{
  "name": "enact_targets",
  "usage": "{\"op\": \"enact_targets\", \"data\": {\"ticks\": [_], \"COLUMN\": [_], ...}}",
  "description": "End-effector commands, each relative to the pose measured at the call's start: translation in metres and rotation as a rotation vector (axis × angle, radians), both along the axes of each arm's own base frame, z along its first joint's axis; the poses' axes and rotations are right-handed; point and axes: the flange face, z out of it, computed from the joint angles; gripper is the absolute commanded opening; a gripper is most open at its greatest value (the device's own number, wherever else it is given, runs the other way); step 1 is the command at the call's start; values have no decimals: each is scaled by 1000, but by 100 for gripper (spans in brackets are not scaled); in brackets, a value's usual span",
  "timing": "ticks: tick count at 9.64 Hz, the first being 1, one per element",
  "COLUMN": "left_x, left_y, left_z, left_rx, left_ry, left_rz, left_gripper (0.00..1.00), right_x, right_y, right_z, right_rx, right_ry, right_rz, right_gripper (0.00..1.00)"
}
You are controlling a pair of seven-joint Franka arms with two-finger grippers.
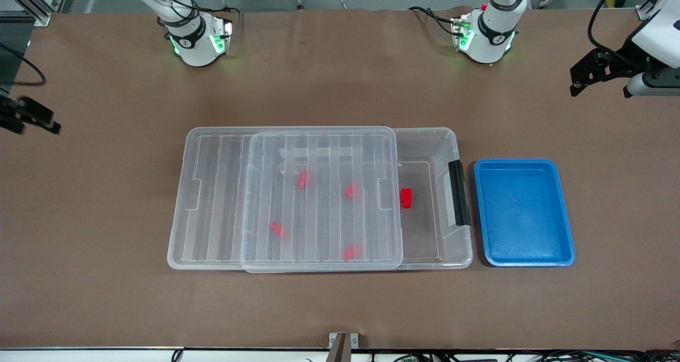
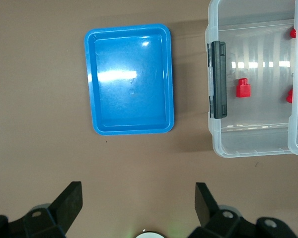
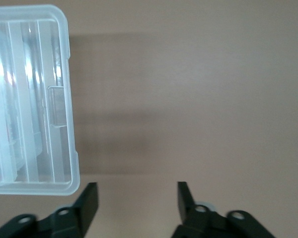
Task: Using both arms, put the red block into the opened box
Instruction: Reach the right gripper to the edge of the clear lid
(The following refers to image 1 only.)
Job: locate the brown paper table cover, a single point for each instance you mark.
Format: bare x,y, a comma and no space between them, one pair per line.
106,218

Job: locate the grey metal table bracket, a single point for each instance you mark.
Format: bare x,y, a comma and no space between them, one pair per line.
342,346

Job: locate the red toy block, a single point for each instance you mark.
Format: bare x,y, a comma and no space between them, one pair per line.
406,197
350,253
303,179
351,191
278,230

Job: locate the clear plastic box lid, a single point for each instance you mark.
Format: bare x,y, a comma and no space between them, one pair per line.
212,218

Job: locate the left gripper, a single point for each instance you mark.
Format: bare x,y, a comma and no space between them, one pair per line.
619,62

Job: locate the blue plastic tray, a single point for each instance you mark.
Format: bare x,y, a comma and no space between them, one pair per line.
523,218

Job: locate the clear plastic storage box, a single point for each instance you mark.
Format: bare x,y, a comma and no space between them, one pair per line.
425,245

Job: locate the aluminium frame beam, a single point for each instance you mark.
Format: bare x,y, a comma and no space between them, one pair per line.
26,0
644,14

